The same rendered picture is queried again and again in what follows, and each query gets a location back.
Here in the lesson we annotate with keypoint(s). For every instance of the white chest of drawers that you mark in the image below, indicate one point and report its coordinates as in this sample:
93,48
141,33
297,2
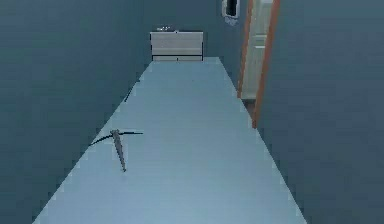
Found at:
176,45

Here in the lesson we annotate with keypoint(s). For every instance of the grey pickaxe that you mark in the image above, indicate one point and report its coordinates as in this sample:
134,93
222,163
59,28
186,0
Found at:
118,145

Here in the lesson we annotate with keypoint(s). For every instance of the white room door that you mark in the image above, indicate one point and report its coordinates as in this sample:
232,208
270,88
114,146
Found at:
257,50

